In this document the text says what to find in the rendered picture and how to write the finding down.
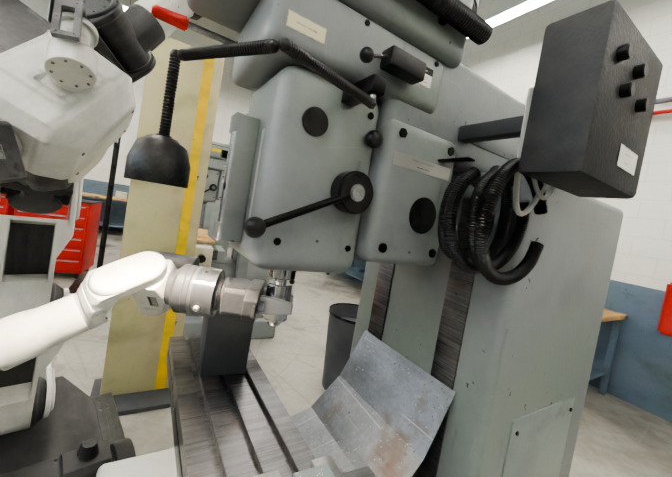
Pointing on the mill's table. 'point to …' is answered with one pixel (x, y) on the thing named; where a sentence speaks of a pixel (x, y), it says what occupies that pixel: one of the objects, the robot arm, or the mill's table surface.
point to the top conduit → (442, 4)
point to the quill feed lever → (345, 194)
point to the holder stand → (224, 345)
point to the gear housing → (326, 42)
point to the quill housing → (304, 172)
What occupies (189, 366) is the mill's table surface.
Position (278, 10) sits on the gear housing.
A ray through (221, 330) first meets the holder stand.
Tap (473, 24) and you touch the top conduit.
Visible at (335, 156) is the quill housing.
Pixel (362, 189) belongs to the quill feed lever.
